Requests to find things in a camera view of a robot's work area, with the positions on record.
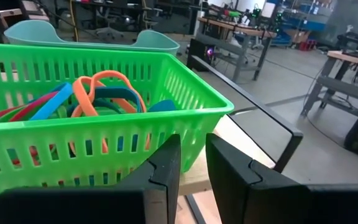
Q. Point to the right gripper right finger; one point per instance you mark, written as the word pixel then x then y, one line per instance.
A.
pixel 235 186

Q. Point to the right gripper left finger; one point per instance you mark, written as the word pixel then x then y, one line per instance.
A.
pixel 166 174

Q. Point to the bright green plastic basket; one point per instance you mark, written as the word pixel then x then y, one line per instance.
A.
pixel 104 127

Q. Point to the wooden shelf with black frame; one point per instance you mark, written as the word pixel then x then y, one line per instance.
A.
pixel 259 102

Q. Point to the grey-blue rubber band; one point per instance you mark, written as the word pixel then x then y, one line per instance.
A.
pixel 117 92

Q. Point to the small orange rubber band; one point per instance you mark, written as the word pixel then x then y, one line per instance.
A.
pixel 82 99

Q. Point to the red rubber band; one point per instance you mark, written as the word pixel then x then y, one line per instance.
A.
pixel 33 107

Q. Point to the green rubber band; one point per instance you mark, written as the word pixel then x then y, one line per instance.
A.
pixel 11 115

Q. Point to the teal plastic basket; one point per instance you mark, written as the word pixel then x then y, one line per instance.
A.
pixel 42 34

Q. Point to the grey office chair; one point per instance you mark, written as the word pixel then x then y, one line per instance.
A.
pixel 109 29

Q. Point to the black computer tower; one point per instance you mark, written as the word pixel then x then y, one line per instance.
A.
pixel 200 53

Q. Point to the wooden workbench with grey legs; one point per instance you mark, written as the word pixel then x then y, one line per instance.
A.
pixel 346 57
pixel 241 29

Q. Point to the red crate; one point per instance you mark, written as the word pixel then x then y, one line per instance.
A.
pixel 307 46

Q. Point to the blue storage bins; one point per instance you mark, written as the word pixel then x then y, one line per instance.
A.
pixel 303 25

